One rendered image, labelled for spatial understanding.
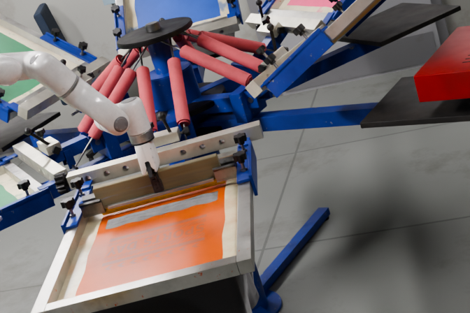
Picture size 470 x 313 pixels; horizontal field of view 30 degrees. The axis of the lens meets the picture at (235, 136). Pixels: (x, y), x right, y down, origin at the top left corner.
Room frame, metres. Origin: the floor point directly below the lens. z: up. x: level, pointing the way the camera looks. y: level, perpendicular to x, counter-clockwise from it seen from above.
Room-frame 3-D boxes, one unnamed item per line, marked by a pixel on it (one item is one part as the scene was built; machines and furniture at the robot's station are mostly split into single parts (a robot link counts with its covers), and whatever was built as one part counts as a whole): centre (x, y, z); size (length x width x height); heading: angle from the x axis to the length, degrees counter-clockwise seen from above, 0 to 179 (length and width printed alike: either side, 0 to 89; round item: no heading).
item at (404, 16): (3.68, -0.44, 0.91); 1.34 x 0.41 x 0.08; 114
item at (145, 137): (2.58, 0.27, 1.18); 0.09 x 0.07 x 0.03; 174
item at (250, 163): (2.58, -0.01, 0.98); 0.30 x 0.05 x 0.07; 174
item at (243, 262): (2.37, 0.30, 0.97); 0.79 x 0.58 x 0.04; 174
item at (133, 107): (2.57, 0.31, 1.25); 0.15 x 0.10 x 0.11; 115
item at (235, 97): (3.42, 0.18, 0.99); 0.82 x 0.79 x 0.12; 174
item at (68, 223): (2.64, 0.55, 0.98); 0.30 x 0.05 x 0.07; 174
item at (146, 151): (2.57, 0.27, 1.12); 0.10 x 0.08 x 0.11; 174
